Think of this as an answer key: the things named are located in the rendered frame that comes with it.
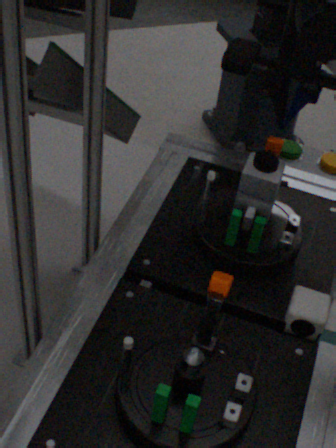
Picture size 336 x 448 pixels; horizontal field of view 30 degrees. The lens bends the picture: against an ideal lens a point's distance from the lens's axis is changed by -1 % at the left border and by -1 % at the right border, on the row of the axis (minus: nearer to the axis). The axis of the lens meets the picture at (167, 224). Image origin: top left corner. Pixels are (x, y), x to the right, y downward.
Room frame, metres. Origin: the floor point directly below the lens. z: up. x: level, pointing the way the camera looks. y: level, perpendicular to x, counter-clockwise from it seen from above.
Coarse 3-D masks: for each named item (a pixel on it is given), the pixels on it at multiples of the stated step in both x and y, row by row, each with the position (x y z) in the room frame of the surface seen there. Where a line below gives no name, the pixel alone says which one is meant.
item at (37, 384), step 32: (160, 160) 0.72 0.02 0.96; (160, 192) 0.65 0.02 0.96; (128, 224) 0.58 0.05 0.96; (96, 256) 0.52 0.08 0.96; (128, 256) 0.53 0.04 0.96; (96, 288) 0.47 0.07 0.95; (64, 320) 0.42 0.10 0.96; (64, 352) 0.37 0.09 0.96; (320, 352) 0.42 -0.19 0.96; (32, 384) 0.33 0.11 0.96; (320, 384) 0.38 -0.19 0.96; (0, 416) 0.29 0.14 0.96; (32, 416) 0.29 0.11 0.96; (320, 416) 0.34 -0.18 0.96
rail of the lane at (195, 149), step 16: (176, 144) 0.77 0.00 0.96; (192, 144) 0.77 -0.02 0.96; (208, 144) 0.78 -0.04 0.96; (208, 160) 0.74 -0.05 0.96; (224, 160) 0.75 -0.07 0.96; (240, 160) 0.75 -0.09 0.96; (288, 176) 0.73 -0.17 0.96; (304, 176) 0.74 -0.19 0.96; (304, 192) 0.70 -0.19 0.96; (320, 192) 0.70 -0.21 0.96
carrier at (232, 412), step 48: (144, 288) 0.47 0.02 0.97; (96, 336) 0.39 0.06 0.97; (144, 336) 0.40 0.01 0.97; (192, 336) 0.40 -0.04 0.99; (240, 336) 0.42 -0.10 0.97; (288, 336) 0.43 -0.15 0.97; (96, 384) 0.33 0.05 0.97; (144, 384) 0.33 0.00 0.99; (192, 384) 0.32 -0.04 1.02; (240, 384) 0.34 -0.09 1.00; (288, 384) 0.37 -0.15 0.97; (48, 432) 0.27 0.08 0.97; (96, 432) 0.28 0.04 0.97; (144, 432) 0.28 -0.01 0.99; (192, 432) 0.29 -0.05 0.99; (240, 432) 0.29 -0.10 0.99; (288, 432) 0.31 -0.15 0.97
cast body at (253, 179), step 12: (252, 156) 0.60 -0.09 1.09; (264, 156) 0.59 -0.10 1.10; (276, 156) 0.59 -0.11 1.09; (252, 168) 0.57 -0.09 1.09; (264, 168) 0.57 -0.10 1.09; (276, 168) 0.57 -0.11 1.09; (252, 180) 0.56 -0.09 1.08; (264, 180) 0.56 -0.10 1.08; (276, 180) 0.56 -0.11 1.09; (240, 192) 0.56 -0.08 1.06; (252, 192) 0.56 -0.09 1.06; (264, 192) 0.56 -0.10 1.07; (276, 192) 0.55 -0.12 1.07; (240, 204) 0.55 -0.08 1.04; (252, 204) 0.55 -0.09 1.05; (264, 204) 0.55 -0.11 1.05; (252, 216) 0.54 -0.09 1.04; (264, 216) 0.55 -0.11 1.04
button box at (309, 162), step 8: (304, 152) 0.80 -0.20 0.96; (312, 152) 0.80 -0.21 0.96; (320, 152) 0.80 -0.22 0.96; (328, 152) 0.81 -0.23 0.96; (288, 160) 0.77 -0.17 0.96; (296, 160) 0.77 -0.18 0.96; (304, 160) 0.78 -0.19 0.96; (312, 160) 0.78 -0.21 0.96; (320, 160) 0.78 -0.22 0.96; (296, 168) 0.75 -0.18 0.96; (304, 168) 0.76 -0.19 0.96; (312, 168) 0.76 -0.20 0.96; (320, 168) 0.76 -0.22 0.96; (320, 176) 0.74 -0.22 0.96; (328, 176) 0.74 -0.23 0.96
